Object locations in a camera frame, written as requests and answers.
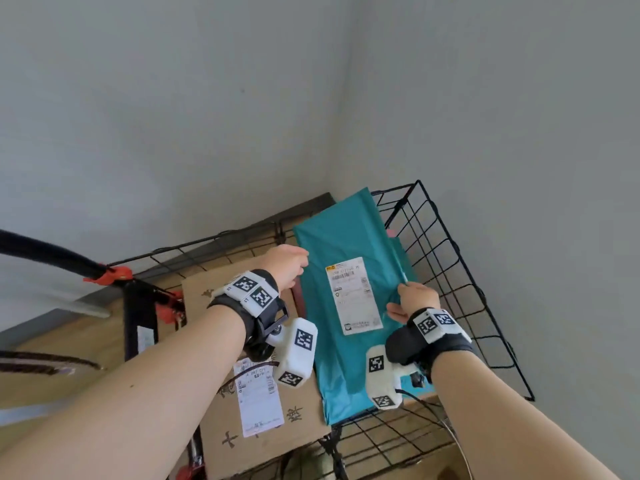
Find person's right hand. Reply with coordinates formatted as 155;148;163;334
385;282;442;325

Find person's left hand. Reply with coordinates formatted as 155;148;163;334
259;243;311;294

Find cardboard box red-marked label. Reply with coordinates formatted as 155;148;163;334
179;254;333;480

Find black wire cart basket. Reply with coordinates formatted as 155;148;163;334
0;179;536;480

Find person's left forearm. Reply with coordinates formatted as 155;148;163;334
0;304;246;480

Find person's right forearm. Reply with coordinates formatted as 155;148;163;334
431;350;621;480

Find black wrist strap white markers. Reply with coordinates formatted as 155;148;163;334
385;308;476;381
207;268;290;363

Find white wrist camera with markers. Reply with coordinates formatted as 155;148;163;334
265;317;319;389
365;344;423;411

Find thin black camera cable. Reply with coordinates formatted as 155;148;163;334
399;389;473;480
218;362;279;398

